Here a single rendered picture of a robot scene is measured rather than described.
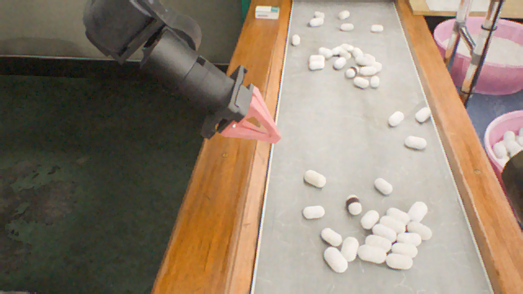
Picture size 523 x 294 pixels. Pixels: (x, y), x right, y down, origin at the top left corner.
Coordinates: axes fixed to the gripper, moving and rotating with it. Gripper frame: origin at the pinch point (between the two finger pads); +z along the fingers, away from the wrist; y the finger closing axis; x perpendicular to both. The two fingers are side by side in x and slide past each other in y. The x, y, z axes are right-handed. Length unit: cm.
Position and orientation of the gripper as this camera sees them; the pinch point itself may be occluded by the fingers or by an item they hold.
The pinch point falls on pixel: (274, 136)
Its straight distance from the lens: 60.9
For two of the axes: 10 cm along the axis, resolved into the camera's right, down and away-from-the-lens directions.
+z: 7.7, 5.4, 3.4
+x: -6.3, 5.6, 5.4
